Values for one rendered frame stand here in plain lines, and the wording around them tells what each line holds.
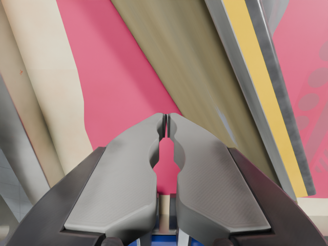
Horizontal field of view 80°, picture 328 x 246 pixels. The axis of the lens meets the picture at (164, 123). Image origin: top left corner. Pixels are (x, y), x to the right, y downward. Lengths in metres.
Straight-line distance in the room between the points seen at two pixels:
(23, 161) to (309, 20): 0.34
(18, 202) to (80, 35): 2.24
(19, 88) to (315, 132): 0.35
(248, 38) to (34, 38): 0.20
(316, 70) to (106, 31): 0.22
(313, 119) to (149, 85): 0.20
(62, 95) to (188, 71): 0.15
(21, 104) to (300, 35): 0.29
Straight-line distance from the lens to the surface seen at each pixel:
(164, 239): 0.36
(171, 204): 0.30
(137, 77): 0.22
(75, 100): 0.25
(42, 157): 0.29
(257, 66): 0.20
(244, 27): 0.19
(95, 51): 0.23
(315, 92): 0.28
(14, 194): 2.32
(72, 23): 0.23
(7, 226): 0.38
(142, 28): 0.18
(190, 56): 0.18
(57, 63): 0.24
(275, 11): 0.23
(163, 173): 0.30
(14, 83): 0.25
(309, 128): 0.31
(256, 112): 0.19
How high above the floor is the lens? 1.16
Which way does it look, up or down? 58 degrees down
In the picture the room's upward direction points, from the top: 179 degrees counter-clockwise
